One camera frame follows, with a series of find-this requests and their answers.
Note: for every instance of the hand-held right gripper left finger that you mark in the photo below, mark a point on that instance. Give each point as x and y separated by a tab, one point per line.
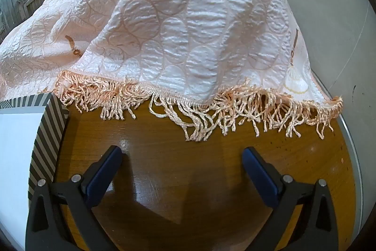
102	176

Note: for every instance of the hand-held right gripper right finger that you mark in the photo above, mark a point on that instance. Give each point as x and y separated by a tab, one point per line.
261	179

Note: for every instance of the striped shallow box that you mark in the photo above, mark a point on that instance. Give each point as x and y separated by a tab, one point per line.
50	133

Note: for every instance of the peach fringed cloth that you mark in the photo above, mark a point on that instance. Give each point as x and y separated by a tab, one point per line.
176	33

